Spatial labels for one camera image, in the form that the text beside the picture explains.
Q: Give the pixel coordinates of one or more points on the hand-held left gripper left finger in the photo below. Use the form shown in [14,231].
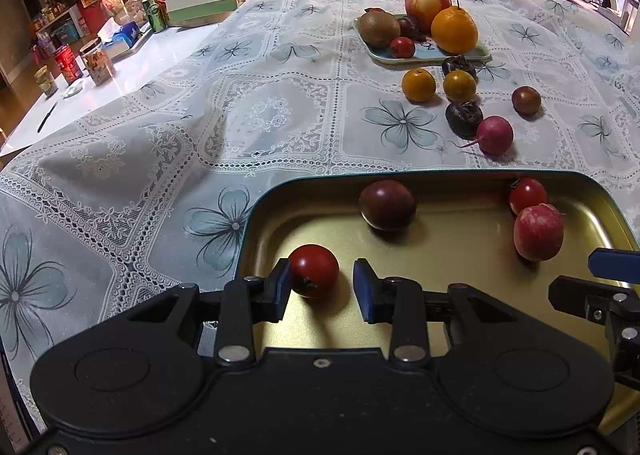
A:
[283,281]

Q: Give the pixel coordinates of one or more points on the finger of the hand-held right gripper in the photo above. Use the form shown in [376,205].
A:
[570,295]
[614,262]

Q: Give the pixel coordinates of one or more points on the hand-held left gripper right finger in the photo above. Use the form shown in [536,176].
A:
[362,291]

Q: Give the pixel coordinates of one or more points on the red cherry tomato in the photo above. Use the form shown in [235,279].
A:
[316,267]
[529,195]
[402,48]

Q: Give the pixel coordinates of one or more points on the gold metal tin tray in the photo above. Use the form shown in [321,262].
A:
[450,247]

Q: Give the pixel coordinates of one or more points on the pink radish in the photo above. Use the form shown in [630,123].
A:
[495,135]
[539,234]

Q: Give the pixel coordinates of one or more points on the dark purple plum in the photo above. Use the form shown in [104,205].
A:
[387,204]

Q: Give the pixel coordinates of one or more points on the white lace floral tablecloth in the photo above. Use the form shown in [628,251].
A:
[280,100]

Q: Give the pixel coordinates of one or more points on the small dark brown tomato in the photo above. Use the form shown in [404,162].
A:
[526,100]

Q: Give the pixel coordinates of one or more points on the dark water chestnut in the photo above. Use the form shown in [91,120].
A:
[464,121]

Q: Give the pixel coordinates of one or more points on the small orange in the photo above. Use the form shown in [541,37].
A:
[419,85]
[460,86]

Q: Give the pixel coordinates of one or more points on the light blue plate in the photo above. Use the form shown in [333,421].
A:
[430,56]

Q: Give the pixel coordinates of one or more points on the dark mangosteen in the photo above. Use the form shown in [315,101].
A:
[459,66]

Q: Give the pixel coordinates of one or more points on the brown kiwi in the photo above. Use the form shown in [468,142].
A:
[378,29]

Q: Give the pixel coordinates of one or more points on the large orange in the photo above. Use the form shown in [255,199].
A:
[454,30]

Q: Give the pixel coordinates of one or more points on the clear snack jar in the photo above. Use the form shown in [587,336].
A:
[98,66]

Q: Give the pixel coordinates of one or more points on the blue tissue box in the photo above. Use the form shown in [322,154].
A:
[120,39]

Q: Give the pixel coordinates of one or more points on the red apple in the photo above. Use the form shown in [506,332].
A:
[425,5]

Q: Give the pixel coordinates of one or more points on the green drink can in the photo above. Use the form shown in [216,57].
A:
[155,15]

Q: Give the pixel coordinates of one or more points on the red tin can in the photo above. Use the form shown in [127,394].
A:
[67,65]

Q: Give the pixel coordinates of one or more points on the small glass jar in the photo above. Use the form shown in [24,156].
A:
[46,81]

